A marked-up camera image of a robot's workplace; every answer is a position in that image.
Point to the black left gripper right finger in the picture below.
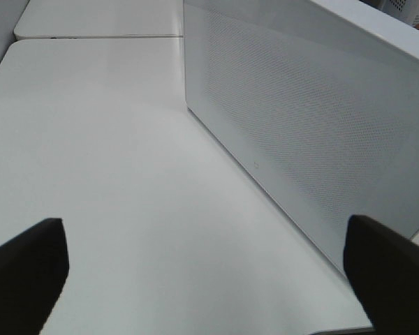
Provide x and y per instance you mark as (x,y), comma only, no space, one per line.
(382,267)

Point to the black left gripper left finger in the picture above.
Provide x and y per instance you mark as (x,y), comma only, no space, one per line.
(34,266)

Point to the white microwave oven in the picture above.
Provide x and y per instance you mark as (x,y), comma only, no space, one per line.
(319,103)

